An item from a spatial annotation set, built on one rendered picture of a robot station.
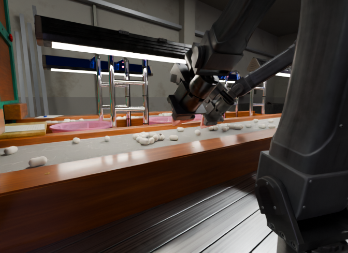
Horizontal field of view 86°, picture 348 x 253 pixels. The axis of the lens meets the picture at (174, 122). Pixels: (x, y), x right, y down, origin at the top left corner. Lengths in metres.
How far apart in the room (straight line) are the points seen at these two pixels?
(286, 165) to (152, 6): 4.01
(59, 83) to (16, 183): 2.88
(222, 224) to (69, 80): 3.05
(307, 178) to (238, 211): 0.23
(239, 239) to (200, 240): 0.06
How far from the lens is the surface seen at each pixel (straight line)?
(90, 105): 3.28
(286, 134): 0.23
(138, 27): 3.83
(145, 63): 0.89
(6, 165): 0.58
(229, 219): 0.40
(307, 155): 0.22
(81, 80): 3.27
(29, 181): 0.37
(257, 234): 0.38
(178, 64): 0.53
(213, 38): 0.37
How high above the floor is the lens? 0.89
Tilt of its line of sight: 8 degrees down
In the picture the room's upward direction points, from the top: straight up
